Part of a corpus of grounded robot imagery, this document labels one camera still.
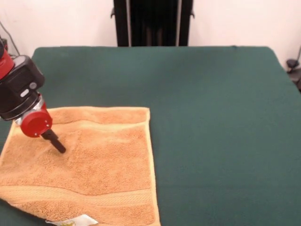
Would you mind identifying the dark green table cloth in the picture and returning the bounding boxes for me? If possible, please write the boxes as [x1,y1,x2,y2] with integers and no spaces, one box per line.
[0,46,301,226]

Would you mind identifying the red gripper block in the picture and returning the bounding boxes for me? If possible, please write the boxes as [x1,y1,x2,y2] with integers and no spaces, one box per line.
[20,103,67,154]

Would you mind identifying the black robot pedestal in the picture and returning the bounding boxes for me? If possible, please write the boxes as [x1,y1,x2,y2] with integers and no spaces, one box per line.
[110,0,196,47]

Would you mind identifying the black power adapter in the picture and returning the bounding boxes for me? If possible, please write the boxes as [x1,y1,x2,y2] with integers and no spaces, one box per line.
[286,58,301,92]

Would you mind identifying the orange terry towel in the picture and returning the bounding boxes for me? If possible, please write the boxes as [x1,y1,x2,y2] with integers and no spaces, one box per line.
[0,106,162,226]

